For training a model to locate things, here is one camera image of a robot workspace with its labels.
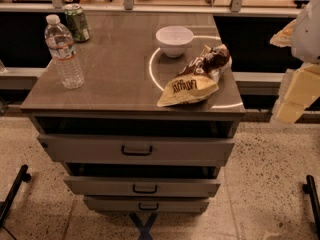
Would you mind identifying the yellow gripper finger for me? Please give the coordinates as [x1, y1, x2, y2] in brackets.
[269, 20, 296, 48]
[270, 63, 320, 128]

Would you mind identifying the brown yellow chip bag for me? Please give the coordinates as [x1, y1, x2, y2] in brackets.
[157, 44, 231, 107]

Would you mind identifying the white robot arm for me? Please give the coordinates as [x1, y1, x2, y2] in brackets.
[270, 0, 320, 129]

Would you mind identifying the white bowl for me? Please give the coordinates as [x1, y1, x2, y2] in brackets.
[156, 26, 194, 58]

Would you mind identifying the black stand leg right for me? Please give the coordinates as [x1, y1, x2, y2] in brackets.
[303, 175, 320, 240]

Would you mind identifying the black stand leg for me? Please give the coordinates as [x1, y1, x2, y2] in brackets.
[303, 175, 320, 240]
[0, 165, 31, 227]

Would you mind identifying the grey drawer cabinet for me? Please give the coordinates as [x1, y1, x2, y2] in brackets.
[19, 11, 247, 215]

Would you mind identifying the green soda can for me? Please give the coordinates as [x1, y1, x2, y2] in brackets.
[64, 3, 90, 42]

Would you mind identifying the middle grey drawer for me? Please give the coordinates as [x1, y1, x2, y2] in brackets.
[64, 176, 220, 198]

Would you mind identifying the grey drawer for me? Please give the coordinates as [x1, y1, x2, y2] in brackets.
[84, 196, 209, 213]
[38, 134, 234, 166]
[64, 176, 220, 198]

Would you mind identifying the clear plastic water bottle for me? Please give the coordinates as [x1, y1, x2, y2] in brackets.
[44, 14, 84, 89]

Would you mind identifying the bottom grey drawer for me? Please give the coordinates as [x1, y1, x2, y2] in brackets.
[84, 196, 209, 213]

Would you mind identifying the top grey drawer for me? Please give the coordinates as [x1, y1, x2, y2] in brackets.
[38, 134, 234, 166]

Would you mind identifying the black stand leg left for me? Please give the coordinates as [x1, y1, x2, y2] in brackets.
[0, 165, 31, 227]

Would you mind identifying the metal shelf rail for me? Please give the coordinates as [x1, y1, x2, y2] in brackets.
[0, 0, 320, 18]

